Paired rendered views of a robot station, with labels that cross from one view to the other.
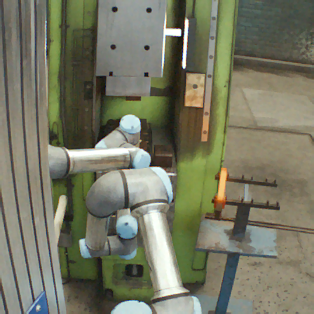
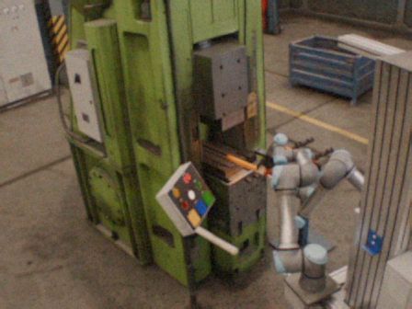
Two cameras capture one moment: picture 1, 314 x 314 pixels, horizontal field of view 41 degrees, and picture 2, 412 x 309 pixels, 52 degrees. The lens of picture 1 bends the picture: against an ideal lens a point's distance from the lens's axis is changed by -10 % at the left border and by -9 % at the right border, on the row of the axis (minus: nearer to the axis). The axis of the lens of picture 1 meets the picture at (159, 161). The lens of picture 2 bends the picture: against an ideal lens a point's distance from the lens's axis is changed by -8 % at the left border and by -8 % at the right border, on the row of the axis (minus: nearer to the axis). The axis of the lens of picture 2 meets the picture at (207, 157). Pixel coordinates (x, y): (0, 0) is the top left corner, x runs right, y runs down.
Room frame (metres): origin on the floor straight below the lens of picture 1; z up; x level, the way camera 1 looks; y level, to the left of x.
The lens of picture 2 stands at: (0.02, 1.90, 2.53)
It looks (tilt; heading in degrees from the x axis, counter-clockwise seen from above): 30 degrees down; 322
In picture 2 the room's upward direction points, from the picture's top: 5 degrees counter-clockwise
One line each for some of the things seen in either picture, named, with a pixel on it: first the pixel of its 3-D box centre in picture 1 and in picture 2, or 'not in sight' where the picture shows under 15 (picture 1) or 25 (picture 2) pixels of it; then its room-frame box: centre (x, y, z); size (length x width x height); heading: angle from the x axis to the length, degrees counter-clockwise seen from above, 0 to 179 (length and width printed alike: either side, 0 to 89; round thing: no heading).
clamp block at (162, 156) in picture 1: (162, 155); (246, 155); (1.99, -0.02, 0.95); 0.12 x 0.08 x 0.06; 3
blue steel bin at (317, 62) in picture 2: not in sight; (333, 65); (3.65, -3.56, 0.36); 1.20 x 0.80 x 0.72; 5
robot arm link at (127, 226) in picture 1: (127, 223); (308, 193); (1.35, 0.10, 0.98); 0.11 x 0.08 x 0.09; 3
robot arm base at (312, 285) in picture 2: not in sight; (313, 276); (0.96, 0.53, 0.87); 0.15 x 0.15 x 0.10
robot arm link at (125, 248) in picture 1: (122, 244); not in sight; (1.34, 0.12, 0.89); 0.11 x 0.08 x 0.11; 110
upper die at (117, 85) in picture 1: (130, 73); (210, 110); (2.13, 0.17, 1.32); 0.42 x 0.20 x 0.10; 3
